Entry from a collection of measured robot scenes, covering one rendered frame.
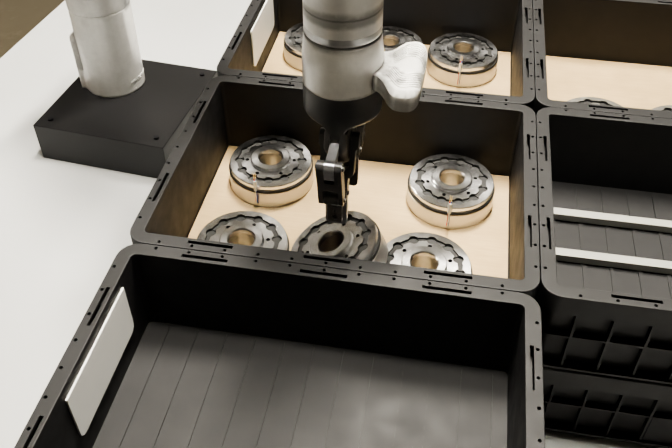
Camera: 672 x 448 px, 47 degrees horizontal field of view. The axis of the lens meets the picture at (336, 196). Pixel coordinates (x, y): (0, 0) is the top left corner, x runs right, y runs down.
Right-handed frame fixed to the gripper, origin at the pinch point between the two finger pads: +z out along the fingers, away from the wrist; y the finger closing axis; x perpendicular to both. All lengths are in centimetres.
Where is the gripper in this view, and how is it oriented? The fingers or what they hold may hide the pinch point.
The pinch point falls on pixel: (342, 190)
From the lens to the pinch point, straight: 81.2
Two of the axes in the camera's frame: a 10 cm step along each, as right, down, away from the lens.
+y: -2.0, 6.6, -7.2
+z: 0.0, 7.4, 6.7
